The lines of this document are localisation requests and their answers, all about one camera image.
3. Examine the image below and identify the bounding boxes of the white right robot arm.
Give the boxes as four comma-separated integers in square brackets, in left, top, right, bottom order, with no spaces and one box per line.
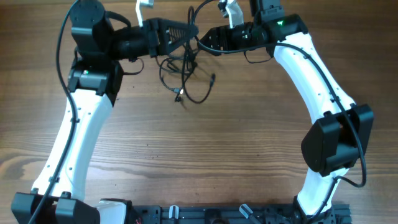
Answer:
[198,1,374,222]

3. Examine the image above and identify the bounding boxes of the thick black cable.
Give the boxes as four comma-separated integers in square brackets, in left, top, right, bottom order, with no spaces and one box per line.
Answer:
[174,0,217,105]

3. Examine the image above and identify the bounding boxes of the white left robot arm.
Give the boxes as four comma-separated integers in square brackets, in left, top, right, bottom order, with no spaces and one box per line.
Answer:
[11,1,198,223]

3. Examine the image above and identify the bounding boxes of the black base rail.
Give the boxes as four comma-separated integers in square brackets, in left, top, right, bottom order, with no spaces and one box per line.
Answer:
[133,203,352,224]

